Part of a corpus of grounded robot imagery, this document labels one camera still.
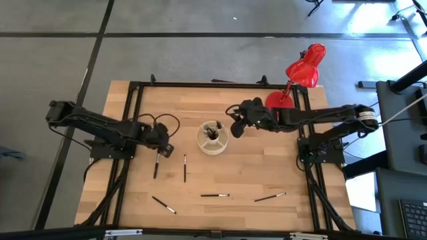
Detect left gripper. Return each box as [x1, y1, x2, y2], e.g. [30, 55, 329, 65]
[139, 122, 175, 159]

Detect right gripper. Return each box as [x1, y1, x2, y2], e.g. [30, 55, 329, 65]
[230, 97, 280, 139]

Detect thick black makeup brush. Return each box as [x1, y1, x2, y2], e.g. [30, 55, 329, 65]
[153, 151, 162, 180]

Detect white round compartment organizer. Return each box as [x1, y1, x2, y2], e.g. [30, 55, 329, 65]
[195, 120, 230, 156]

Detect red desk lamp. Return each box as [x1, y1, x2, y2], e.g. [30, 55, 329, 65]
[265, 43, 328, 113]

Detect black chair base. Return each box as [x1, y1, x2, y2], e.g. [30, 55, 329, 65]
[305, 0, 325, 17]

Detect black desk foot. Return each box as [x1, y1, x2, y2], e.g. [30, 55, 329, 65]
[343, 149, 391, 180]

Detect black rig crossbar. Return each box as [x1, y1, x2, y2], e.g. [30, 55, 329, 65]
[0, 225, 427, 240]

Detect grey desk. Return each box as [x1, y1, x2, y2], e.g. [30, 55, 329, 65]
[376, 79, 427, 176]
[375, 166, 427, 240]

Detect black beam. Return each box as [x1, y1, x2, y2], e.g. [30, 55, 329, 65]
[389, 59, 427, 93]

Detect black desk device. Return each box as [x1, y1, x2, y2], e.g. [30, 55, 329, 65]
[415, 87, 427, 127]

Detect black keyboard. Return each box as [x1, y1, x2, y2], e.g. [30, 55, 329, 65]
[398, 199, 427, 239]

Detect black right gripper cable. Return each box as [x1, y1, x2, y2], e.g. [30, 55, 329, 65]
[226, 104, 242, 117]

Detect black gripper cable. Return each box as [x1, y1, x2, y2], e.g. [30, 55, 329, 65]
[136, 113, 181, 138]
[226, 104, 242, 117]

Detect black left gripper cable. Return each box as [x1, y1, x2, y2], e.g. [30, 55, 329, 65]
[136, 113, 181, 138]

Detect black aluminium table frame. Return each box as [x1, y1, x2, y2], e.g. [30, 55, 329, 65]
[75, 73, 360, 234]

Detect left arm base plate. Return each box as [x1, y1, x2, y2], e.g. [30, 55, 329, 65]
[89, 139, 137, 160]

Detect silver bracket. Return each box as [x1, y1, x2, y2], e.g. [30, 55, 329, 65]
[289, 232, 329, 240]
[104, 229, 143, 237]

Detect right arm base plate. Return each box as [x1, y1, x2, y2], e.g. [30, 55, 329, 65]
[297, 135, 346, 164]

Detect white cable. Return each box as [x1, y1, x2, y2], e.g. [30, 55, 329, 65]
[378, 94, 427, 127]

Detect black stand with cables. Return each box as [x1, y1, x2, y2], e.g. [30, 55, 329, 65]
[390, 0, 427, 36]

